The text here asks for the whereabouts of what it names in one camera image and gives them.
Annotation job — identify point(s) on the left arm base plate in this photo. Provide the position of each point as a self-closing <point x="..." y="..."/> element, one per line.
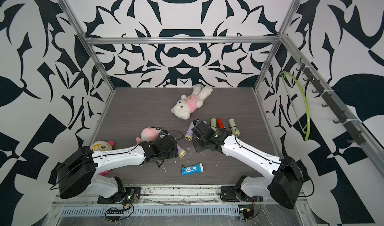
<point x="130" y="195"/>

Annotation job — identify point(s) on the green flashlight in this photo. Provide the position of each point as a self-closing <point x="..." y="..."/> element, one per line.
<point x="213" y="123"/>
<point x="234" y="128"/>

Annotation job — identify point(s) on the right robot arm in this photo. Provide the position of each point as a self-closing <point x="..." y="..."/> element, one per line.
<point x="282" y="178"/>

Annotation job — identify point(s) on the blue flashlight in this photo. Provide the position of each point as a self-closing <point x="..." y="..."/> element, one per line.
<point x="198" y="168"/>

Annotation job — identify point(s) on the panda plush pink striped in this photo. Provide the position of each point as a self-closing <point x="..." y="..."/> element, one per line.
<point x="102" y="146"/>

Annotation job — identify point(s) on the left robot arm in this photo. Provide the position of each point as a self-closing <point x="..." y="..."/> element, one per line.
<point x="81" y="172"/>

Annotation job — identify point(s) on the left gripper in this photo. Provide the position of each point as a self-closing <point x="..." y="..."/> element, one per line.
<point x="174" y="153"/>

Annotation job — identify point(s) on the green hoop on wall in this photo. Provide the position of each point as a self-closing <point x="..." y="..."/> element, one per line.
<point x="306" y="129"/>

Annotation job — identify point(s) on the pink striped plush pig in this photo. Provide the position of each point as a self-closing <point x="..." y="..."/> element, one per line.
<point x="149" y="134"/>

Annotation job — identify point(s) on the purple flashlight sideways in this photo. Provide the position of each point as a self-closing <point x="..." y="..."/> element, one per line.
<point x="181" y="152"/>

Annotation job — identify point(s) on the black hook rack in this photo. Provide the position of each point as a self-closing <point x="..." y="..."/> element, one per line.
<point x="333" y="102"/>

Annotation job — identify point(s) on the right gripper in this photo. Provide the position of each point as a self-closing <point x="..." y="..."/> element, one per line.
<point x="194" y="141"/>

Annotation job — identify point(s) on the white teddy bear pink shirt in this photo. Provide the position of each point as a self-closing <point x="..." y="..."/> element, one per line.
<point x="187" y="105"/>

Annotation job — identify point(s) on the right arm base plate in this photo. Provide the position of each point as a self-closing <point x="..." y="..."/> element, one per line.
<point x="234" y="194"/>

